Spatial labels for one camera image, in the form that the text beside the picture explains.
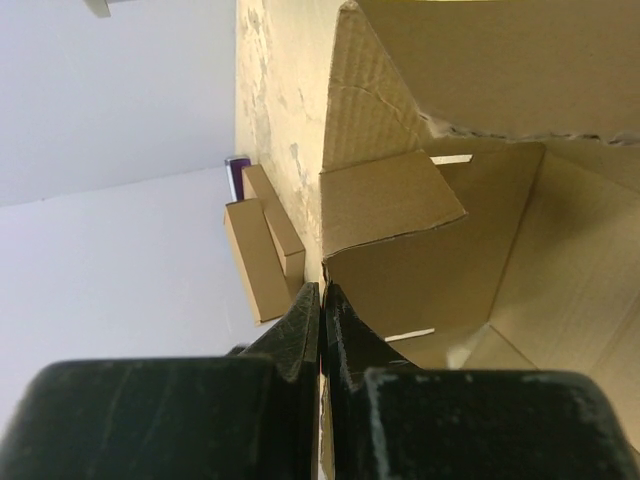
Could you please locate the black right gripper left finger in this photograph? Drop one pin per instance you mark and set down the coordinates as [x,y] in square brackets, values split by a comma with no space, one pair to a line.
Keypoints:
[249,414]

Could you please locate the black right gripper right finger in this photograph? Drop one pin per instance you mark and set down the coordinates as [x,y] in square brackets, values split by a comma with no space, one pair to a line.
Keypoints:
[394,420]

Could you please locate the brown cardboard box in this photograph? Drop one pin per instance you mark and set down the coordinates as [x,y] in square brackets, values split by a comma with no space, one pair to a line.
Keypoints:
[480,185]

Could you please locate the folded cardboard box upper left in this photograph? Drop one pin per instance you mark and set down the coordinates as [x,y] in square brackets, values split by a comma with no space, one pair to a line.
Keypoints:
[256,259]

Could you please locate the purple flat box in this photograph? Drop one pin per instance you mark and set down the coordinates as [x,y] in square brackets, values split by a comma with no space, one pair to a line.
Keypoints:
[234,166]

